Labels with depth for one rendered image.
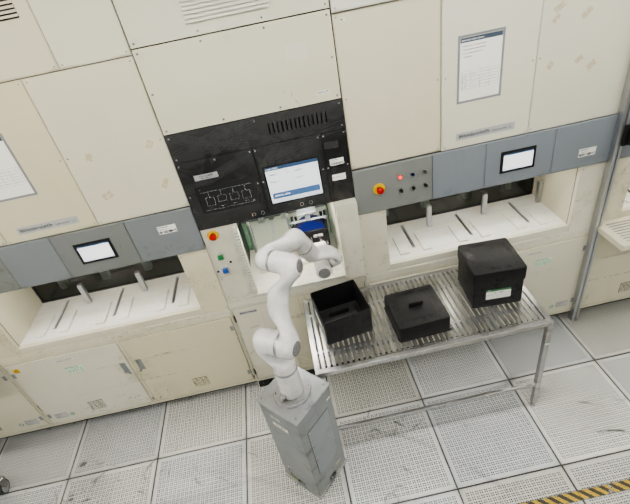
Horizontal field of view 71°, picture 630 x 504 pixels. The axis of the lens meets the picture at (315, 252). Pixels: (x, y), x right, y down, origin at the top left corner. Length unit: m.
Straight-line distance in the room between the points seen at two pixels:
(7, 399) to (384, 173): 2.88
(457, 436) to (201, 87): 2.45
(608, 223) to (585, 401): 1.13
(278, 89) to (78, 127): 0.94
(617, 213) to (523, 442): 1.54
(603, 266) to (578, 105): 1.27
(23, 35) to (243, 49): 0.89
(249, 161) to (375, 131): 0.66
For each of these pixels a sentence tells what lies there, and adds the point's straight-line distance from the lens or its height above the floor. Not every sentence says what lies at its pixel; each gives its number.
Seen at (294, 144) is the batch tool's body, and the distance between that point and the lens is 2.30.
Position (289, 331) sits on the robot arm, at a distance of 2.02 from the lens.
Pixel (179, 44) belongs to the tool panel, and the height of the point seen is 2.33.
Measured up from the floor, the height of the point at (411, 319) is 0.86.
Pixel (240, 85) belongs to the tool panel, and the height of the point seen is 2.11.
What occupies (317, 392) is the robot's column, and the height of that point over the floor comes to 0.76.
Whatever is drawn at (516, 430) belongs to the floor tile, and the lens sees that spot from 3.14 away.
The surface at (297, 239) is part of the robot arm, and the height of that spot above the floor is 1.52.
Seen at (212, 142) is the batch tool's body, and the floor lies 1.87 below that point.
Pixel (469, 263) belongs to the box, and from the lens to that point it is 2.59.
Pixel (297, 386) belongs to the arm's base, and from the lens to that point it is 2.27.
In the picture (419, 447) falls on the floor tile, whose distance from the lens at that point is 3.02.
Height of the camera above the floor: 2.63
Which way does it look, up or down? 36 degrees down
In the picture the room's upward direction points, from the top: 12 degrees counter-clockwise
